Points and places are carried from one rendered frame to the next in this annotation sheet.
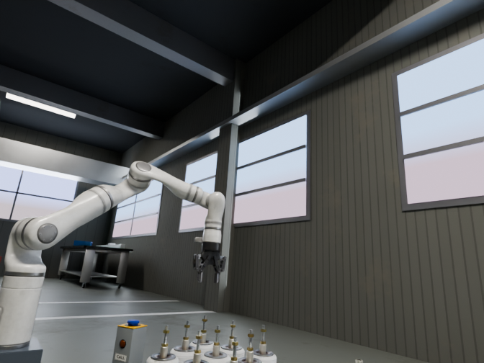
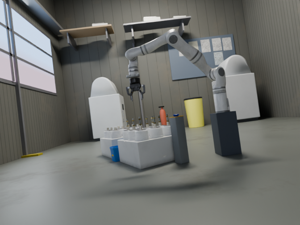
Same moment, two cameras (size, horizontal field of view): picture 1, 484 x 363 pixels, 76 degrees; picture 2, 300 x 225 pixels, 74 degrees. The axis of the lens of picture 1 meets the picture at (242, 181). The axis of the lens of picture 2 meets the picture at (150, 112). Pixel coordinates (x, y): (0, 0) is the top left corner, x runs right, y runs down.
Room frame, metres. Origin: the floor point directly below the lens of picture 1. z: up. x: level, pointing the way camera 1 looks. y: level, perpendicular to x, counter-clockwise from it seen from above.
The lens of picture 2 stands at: (2.37, 1.01, 0.33)
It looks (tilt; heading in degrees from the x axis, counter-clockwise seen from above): 1 degrees up; 216
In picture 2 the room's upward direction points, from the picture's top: 7 degrees counter-clockwise
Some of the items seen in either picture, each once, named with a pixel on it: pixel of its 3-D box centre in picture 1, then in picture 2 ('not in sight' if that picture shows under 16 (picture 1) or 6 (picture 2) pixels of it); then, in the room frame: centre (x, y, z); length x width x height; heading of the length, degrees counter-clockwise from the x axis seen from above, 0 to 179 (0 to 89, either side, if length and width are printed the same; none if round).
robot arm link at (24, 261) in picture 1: (31, 248); (217, 79); (0.88, 0.57, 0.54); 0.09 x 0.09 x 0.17; 62
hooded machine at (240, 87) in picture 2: not in sight; (232, 89); (-2.07, -0.04, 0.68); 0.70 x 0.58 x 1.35; 128
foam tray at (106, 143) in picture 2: not in sight; (124, 144); (0.89, -0.45, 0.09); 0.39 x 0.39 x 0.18; 66
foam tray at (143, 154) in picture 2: not in sight; (150, 148); (1.11, 0.05, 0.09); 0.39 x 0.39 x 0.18; 66
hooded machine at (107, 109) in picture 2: not in sight; (108, 108); (-0.47, -2.12, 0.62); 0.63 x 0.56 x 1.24; 128
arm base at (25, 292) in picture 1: (16, 309); (220, 100); (0.88, 0.57, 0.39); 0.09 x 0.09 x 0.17; 38
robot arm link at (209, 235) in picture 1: (209, 235); (133, 74); (1.28, 0.12, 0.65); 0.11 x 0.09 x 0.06; 32
